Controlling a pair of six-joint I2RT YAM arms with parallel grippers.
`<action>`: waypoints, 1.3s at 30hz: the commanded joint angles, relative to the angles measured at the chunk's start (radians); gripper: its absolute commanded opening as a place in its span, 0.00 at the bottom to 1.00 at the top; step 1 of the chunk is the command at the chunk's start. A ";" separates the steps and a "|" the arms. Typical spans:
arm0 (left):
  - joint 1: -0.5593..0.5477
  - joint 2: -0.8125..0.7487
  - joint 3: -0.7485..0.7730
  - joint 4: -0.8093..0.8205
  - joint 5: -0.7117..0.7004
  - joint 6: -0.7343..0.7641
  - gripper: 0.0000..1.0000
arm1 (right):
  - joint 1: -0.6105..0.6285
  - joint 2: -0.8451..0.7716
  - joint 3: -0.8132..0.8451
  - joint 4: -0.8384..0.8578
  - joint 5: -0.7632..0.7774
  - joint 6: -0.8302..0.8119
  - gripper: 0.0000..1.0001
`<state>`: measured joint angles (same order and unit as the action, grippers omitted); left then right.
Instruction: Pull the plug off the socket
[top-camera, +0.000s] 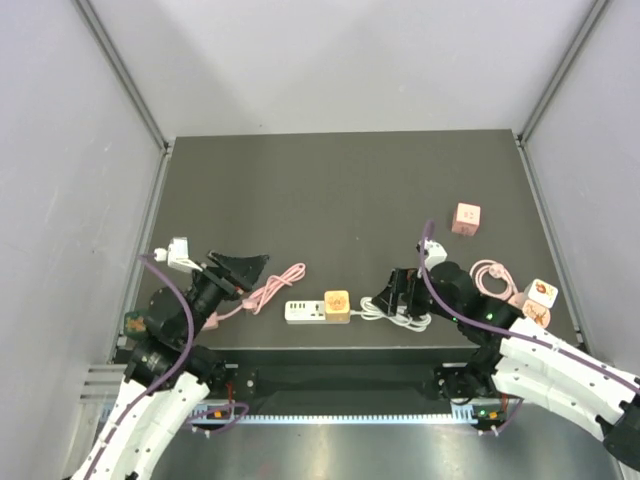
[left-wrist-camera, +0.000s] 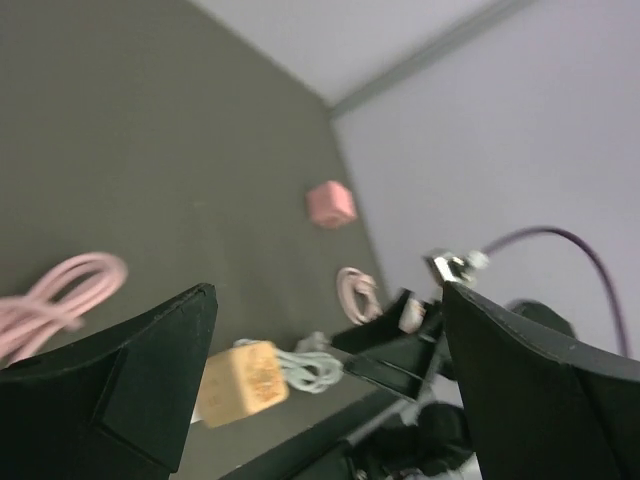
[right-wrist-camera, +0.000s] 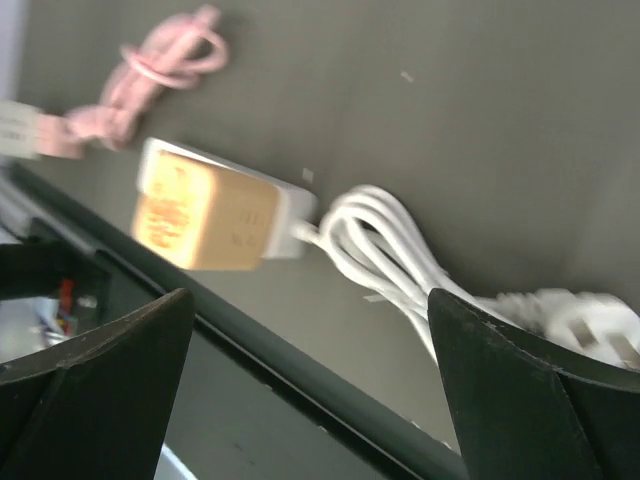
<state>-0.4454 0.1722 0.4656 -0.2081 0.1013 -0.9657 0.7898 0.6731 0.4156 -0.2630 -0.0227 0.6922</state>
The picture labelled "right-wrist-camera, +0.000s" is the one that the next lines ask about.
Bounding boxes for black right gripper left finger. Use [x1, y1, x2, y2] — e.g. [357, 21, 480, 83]
[1, 289, 194, 479]

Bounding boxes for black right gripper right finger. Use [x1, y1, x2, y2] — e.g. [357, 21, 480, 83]
[428, 289, 639, 479]

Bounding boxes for orange cube plug adapter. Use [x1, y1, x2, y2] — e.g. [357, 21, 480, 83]
[131, 151, 279, 271]

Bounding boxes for white power strip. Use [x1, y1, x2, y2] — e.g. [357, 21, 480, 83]
[136, 137, 318, 260]

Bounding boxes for pink power strip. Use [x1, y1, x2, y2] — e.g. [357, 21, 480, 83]
[36, 113, 84, 160]

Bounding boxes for white power strip cable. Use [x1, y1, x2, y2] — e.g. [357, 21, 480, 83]
[294, 183, 640, 371]

